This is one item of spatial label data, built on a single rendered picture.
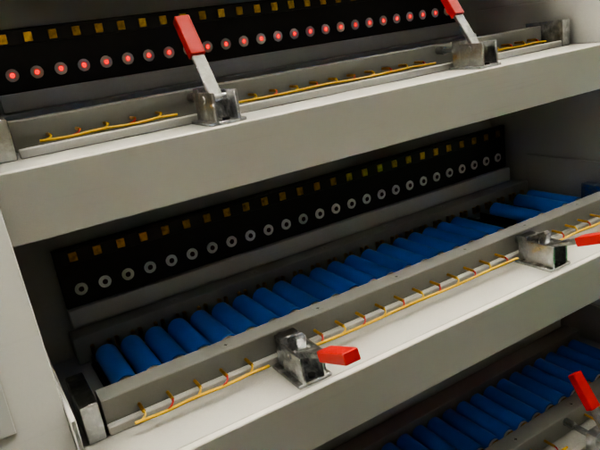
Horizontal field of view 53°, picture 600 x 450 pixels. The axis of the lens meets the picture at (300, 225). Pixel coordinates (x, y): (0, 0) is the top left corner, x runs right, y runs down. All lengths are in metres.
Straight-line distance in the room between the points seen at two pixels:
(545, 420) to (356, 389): 0.26
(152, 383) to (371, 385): 0.16
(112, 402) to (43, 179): 0.15
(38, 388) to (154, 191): 0.14
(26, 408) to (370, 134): 0.31
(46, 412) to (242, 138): 0.22
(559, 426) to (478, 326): 0.19
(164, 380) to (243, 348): 0.06
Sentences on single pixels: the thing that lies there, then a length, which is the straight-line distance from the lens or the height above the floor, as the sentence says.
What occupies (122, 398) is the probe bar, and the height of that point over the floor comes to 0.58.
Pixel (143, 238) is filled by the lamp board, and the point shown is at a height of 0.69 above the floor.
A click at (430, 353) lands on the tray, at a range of 0.49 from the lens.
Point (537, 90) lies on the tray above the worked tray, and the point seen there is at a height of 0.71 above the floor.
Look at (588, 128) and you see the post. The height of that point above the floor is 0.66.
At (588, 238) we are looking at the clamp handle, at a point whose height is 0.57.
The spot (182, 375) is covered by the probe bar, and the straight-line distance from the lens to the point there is 0.45.
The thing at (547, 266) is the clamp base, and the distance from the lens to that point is 0.59.
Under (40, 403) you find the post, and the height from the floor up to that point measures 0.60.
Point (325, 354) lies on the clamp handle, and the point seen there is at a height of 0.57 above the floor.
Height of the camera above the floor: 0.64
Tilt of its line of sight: 2 degrees up
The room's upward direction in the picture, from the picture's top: 19 degrees counter-clockwise
